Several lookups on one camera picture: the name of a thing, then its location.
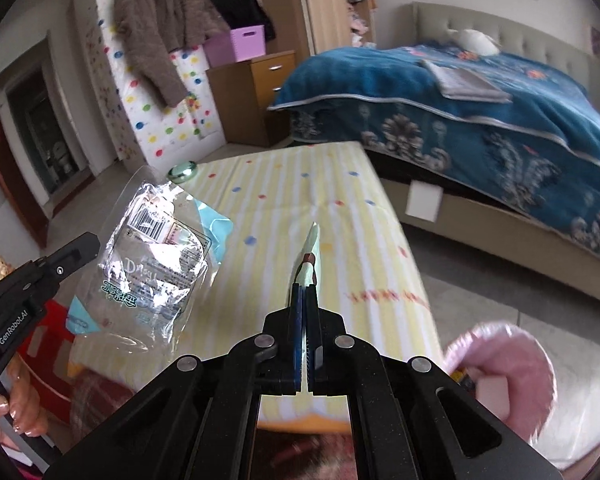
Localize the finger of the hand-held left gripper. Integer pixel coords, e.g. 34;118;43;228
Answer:
0;232;101;312

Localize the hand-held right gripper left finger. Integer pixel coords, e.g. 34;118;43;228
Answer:
42;283;306;480

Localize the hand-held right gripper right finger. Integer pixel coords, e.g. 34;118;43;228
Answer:
306;284;562;480

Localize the clear teal plastic packet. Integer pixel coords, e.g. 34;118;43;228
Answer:
65;180;234;359

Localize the person's left hand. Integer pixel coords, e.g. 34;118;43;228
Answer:
0;354;49;439

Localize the red plastic stool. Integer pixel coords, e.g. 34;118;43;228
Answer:
19;299;83;413

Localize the yellow striped mat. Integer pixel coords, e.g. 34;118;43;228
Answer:
67;141;443;433

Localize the green round tin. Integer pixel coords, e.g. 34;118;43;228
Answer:
166;161;198;182

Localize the white dotted foam mat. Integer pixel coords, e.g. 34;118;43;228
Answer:
72;0;226;163

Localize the wooden nightstand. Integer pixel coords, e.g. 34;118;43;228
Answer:
206;50;298;148

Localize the brown padded coat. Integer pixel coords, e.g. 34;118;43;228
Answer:
112;0;231;108

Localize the blue floral blanket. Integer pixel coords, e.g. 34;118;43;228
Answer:
267;45;600;266

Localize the purple storage box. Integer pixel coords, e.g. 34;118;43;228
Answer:
202;25;267;68

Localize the folded grey cloth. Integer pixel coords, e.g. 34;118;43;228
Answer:
422;60;513;105

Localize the wooden wardrobe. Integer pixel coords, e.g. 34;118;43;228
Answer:
295;0;381;58

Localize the beige upholstered bed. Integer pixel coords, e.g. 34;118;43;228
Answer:
267;0;600;311

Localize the white label on bed frame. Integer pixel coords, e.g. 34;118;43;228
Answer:
406;182;443;222

